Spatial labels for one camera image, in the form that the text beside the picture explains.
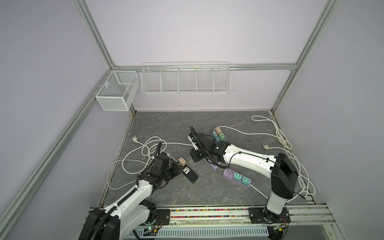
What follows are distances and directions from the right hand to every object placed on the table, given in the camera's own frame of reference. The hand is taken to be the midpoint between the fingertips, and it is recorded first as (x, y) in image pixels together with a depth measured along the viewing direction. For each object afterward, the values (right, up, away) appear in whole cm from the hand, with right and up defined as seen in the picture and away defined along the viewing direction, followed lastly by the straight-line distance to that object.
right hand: (192, 153), depth 82 cm
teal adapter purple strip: (+29, -14, -4) cm, 32 cm away
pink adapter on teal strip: (+17, +12, +17) cm, 27 cm away
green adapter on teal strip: (+19, +8, +14) cm, 25 cm away
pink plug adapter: (-6, -5, +3) cm, 8 cm away
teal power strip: (+16, +8, +18) cm, 25 cm away
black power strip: (-2, -12, +3) cm, 13 cm away
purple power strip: (+21, -12, +2) cm, 25 cm away
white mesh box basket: (-50, +39, +17) cm, 66 cm away
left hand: (-6, -10, +2) cm, 12 cm away
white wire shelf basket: (-5, +48, +18) cm, 52 cm away
